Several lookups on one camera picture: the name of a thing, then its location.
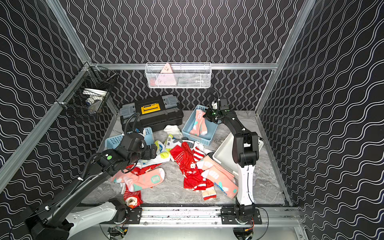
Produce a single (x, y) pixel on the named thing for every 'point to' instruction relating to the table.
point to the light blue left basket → (112, 143)
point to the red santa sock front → (132, 199)
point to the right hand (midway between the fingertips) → (203, 115)
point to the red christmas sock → (194, 178)
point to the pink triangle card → (166, 77)
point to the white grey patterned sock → (170, 142)
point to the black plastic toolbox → (153, 114)
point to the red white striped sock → (198, 152)
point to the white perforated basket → (224, 154)
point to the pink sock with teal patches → (199, 126)
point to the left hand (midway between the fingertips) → (149, 145)
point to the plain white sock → (174, 130)
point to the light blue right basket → (189, 118)
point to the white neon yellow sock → (163, 154)
